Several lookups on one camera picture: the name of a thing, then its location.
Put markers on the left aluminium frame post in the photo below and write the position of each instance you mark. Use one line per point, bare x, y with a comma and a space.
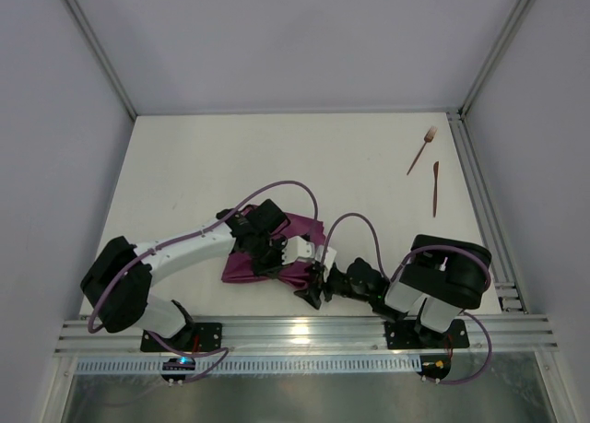
90, 38

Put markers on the aluminium frame post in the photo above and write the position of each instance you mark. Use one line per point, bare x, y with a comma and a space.
509, 28
90, 38

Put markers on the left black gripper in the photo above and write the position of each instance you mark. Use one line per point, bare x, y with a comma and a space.
272, 255

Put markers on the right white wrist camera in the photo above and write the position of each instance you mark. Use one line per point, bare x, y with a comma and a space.
325, 256

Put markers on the aluminium rail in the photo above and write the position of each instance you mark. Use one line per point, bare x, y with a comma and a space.
504, 272
323, 336

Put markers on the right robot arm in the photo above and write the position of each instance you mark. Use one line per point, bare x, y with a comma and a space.
437, 280

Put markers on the aluminium front rail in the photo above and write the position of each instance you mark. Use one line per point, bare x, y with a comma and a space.
323, 336

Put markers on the right side aluminium rail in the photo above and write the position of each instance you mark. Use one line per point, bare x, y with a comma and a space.
504, 272

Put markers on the right controller board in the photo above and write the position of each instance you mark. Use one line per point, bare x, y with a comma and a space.
434, 369

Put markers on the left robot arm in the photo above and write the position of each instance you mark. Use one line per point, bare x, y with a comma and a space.
118, 284

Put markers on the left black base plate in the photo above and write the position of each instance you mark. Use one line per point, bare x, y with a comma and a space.
200, 337

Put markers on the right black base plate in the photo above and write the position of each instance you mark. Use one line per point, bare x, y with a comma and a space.
403, 335

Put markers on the left controller board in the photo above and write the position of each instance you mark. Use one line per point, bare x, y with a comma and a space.
177, 370

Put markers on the slotted grey cable duct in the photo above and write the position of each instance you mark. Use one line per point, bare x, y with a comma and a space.
264, 365

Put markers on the controller board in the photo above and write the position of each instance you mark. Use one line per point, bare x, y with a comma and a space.
177, 370
434, 369

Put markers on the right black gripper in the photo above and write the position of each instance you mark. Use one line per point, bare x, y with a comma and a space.
326, 289

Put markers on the purple satin napkin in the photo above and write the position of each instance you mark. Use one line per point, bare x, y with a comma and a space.
271, 221

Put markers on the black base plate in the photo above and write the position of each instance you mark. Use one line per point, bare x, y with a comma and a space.
200, 337
403, 335

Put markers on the right aluminium frame post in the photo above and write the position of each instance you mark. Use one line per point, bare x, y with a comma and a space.
509, 28

